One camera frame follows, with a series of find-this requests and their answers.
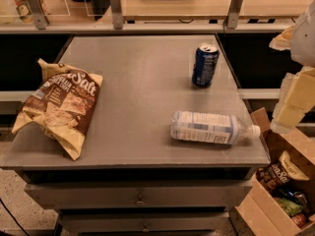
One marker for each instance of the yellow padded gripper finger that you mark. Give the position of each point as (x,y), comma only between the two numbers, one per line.
(296,98)

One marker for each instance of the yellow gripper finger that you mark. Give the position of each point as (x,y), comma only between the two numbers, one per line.
(283,40)

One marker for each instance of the clear plastic water bottle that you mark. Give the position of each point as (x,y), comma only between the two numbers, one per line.
(211,128)

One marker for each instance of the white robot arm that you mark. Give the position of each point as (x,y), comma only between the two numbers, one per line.
(302,48)

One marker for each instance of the chip bag in box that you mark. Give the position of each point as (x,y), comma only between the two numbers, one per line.
(279,173)

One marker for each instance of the green snack bag in box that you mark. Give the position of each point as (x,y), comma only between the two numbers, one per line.
(290,208)

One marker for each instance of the brown chip bag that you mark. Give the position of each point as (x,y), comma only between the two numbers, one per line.
(63,105)

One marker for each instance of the orange snack bag background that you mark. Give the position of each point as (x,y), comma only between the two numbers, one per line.
(19,0)

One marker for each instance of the blue soda can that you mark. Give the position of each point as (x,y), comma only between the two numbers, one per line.
(206,59)

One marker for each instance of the dark can in box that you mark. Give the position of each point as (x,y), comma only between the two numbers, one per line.
(295,196)

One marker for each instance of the cardboard box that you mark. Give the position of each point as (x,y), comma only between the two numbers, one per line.
(259,209)

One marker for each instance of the red can in box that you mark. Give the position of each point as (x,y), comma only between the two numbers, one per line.
(299,219)

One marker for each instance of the grey drawer cabinet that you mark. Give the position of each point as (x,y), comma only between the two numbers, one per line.
(133,178)

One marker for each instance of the right metal bracket post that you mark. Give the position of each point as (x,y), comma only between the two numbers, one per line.
(232,18)

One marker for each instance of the metal bracket post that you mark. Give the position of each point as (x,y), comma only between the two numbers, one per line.
(232,18)
(116,12)
(39,18)

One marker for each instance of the middle metal bracket post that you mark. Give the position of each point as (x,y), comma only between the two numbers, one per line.
(116,12)

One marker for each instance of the left metal bracket post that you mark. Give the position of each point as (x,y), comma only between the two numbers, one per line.
(39,18)

